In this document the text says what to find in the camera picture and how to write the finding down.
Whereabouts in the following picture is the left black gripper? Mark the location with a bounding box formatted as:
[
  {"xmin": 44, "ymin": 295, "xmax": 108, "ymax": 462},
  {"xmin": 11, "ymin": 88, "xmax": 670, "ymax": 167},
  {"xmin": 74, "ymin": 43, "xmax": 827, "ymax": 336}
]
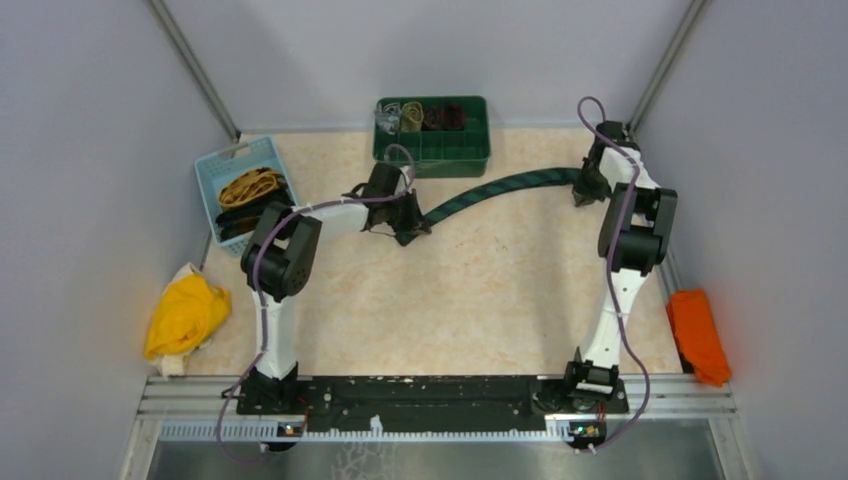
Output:
[{"xmin": 383, "ymin": 188, "xmax": 430, "ymax": 235}]

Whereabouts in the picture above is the green plaid tie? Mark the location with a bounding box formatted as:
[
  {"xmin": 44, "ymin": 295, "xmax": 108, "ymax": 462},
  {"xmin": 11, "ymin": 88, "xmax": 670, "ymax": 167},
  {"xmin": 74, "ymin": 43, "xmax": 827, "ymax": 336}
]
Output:
[{"xmin": 425, "ymin": 167, "xmax": 580, "ymax": 226}]

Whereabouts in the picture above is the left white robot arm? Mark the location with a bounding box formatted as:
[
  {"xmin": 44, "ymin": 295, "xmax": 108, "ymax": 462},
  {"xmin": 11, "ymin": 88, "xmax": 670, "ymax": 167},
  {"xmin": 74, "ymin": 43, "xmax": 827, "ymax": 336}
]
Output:
[{"xmin": 240, "ymin": 163, "xmax": 429, "ymax": 414}]

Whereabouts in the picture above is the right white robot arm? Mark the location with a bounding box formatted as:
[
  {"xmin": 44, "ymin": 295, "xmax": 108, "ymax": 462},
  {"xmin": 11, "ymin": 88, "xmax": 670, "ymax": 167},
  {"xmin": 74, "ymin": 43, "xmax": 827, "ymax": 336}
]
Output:
[{"xmin": 563, "ymin": 120, "xmax": 678, "ymax": 412}]

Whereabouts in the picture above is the green compartment organizer box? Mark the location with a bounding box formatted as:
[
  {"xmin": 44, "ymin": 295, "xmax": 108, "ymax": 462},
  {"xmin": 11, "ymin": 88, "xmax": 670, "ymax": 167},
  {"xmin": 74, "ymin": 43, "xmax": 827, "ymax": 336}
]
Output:
[{"xmin": 372, "ymin": 95, "xmax": 492, "ymax": 178}]

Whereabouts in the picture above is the silver rolled tie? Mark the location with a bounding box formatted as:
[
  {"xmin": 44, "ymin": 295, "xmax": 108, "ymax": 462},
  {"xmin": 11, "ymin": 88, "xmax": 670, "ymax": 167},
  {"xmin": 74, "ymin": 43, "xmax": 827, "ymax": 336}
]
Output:
[{"xmin": 374, "ymin": 102, "xmax": 402, "ymax": 135}]

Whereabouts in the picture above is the olive rolled tie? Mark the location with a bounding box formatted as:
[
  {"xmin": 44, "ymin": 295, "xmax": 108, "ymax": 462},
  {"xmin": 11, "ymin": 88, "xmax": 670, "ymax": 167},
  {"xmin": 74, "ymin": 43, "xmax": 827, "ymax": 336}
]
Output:
[{"xmin": 400, "ymin": 101, "xmax": 424, "ymax": 133}]

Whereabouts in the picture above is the brown rolled tie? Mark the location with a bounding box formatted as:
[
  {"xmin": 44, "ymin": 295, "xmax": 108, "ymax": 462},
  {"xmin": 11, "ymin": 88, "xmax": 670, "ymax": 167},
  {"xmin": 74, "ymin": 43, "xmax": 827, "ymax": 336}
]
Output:
[{"xmin": 421, "ymin": 105, "xmax": 443, "ymax": 131}]

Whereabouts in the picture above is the red black rolled tie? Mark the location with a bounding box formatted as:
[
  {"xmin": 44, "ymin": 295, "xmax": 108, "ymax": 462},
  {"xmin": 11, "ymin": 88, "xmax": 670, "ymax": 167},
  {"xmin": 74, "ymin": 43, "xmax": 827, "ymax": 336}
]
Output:
[{"xmin": 441, "ymin": 103, "xmax": 466, "ymax": 131}]

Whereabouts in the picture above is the yellow patterned tie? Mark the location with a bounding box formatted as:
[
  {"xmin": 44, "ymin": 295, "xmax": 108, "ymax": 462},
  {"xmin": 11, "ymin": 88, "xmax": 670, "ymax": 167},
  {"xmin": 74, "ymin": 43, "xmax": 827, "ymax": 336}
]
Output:
[{"xmin": 217, "ymin": 167, "xmax": 288, "ymax": 211}]

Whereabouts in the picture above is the orange cloth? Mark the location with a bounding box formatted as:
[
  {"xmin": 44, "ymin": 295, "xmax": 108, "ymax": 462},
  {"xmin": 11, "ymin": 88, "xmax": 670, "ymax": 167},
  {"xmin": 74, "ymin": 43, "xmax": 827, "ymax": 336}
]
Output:
[{"xmin": 666, "ymin": 289, "xmax": 732, "ymax": 387}]

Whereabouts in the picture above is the dark navy tie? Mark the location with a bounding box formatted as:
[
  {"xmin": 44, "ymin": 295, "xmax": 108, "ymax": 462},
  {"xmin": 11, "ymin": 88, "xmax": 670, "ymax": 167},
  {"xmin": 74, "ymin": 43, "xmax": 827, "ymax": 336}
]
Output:
[{"xmin": 215, "ymin": 189, "xmax": 295, "ymax": 241}]

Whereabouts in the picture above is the light blue plastic basket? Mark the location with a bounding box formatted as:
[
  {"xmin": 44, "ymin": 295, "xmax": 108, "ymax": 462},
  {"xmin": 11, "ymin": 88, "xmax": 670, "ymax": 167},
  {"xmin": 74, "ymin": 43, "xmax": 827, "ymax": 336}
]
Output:
[{"xmin": 194, "ymin": 136, "xmax": 298, "ymax": 257}]

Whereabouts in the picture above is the yellow cloth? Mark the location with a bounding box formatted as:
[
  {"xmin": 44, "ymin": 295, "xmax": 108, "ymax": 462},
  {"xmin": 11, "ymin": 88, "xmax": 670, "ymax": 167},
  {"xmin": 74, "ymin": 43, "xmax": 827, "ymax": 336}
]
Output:
[{"xmin": 143, "ymin": 263, "xmax": 232, "ymax": 378}]

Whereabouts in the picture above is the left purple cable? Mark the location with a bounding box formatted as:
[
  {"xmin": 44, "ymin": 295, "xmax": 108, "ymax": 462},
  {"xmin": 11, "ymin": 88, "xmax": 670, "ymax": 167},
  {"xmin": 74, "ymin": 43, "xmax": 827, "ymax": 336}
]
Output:
[{"xmin": 215, "ymin": 143, "xmax": 417, "ymax": 466}]

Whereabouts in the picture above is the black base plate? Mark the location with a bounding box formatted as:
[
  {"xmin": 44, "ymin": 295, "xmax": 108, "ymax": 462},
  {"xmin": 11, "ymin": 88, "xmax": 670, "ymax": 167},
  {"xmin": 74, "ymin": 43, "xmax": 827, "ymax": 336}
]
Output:
[{"xmin": 236, "ymin": 375, "xmax": 629, "ymax": 434}]

